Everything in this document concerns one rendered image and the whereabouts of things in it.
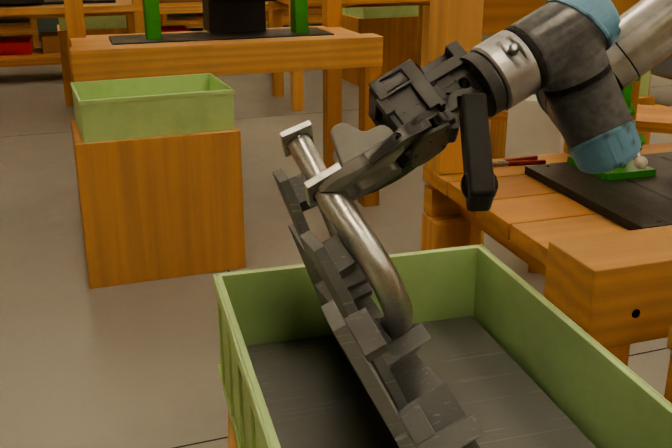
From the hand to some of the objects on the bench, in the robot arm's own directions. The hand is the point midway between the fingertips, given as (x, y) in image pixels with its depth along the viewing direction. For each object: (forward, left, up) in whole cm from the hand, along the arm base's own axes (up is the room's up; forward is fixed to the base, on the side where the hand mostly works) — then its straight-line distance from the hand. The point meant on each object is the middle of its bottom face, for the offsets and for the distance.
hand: (336, 196), depth 80 cm
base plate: (+57, -129, -32) cm, 145 cm away
